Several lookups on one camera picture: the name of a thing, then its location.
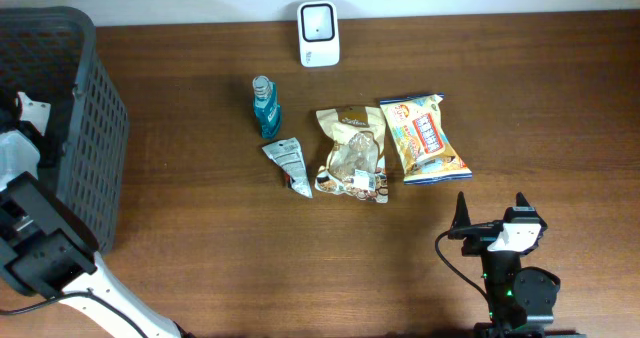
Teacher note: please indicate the white barcode scanner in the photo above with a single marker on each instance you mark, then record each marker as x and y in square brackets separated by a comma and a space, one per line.
[318, 33]

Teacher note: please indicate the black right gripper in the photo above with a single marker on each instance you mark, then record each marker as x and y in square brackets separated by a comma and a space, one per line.
[479, 237]

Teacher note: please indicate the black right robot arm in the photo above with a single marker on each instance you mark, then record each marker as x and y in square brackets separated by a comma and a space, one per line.
[520, 299]

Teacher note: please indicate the silver triangular snack packet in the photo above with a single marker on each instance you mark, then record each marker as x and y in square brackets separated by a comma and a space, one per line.
[287, 154]

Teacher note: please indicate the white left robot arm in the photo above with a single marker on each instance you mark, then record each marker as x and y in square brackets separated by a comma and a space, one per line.
[100, 296]

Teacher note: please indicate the teal mouthwash bottle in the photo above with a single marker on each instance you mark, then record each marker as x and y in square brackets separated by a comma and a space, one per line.
[266, 106]

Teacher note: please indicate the grey plastic lattice basket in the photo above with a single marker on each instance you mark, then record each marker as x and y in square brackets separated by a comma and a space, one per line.
[50, 55]

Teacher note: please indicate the yellow snack bag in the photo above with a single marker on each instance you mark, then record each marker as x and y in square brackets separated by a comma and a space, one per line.
[425, 152]

